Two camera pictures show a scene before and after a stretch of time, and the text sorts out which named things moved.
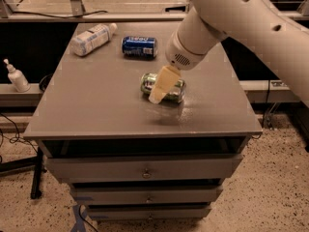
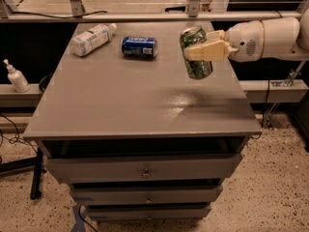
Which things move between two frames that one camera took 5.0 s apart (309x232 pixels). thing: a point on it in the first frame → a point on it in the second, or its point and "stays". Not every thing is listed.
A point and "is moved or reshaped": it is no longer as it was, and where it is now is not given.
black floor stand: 24,164 stays
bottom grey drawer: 180,213 stays
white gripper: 176,53 → 245,42
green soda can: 175,96 is moved or reshaped
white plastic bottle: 93,38 stays
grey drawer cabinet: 137,139 stays
